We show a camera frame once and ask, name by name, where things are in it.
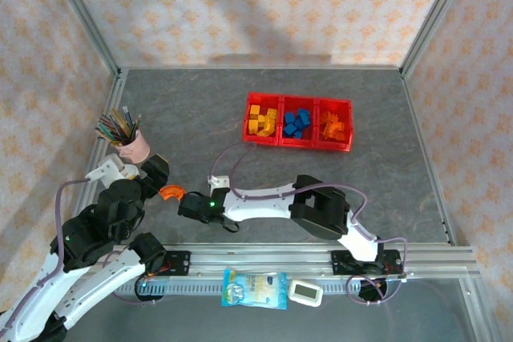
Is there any orange arch lego piece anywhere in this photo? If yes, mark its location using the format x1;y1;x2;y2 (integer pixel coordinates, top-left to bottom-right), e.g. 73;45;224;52
323;123;346;141

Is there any grey slotted cable duct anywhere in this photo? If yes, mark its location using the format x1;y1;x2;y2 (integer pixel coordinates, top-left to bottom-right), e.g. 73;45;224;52
115;280;406;298

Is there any white digital timer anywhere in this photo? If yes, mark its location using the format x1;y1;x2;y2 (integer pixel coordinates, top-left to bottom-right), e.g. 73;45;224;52
288;280;324;308

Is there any orange long ladder lego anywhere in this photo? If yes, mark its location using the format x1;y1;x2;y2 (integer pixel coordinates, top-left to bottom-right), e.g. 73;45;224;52
319;111;341;127

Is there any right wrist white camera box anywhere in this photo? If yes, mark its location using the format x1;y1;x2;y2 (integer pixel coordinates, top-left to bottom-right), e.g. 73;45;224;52
207;175;232;191

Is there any orange curved lego piece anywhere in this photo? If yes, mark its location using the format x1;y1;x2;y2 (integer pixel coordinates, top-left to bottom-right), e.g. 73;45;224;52
159;184;188;202

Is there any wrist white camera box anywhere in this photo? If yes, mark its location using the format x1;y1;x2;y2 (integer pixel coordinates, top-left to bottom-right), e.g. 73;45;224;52
85;154;139;183
207;175;232;191

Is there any blue colored pencil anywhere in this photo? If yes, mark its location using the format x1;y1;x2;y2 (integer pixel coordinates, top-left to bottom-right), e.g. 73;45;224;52
122;106;135;137

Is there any blue snack packet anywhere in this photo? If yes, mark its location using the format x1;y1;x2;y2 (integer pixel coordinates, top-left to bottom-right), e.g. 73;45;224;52
221;268;289;311

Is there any green colored pencil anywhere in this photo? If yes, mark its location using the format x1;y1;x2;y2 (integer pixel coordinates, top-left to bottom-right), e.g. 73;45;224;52
95;125;123;145

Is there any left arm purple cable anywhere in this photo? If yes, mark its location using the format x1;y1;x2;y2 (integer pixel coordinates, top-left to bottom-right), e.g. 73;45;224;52
0;177;145;331

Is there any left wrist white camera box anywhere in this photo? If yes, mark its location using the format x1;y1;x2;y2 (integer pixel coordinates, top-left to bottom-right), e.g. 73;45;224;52
85;154;139;183

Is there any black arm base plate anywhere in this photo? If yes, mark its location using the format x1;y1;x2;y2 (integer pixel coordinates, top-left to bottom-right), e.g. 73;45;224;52
329;249;404;277
151;251;192;277

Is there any aluminium frame post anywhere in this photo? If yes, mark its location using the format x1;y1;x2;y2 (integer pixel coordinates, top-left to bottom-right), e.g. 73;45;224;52
399;0;479;78
42;0;121;77

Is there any aluminium table edge rail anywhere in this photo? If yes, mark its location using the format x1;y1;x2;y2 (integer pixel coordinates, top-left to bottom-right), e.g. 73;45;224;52
119;64;404;73
75;69;130;215
399;70;458;247

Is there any aluminium mounting rail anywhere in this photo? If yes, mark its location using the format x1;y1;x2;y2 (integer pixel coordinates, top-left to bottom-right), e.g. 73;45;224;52
91;242;480;281

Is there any pink pencil cup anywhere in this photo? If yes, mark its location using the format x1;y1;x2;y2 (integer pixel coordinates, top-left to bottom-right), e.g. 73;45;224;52
115;128;151;165

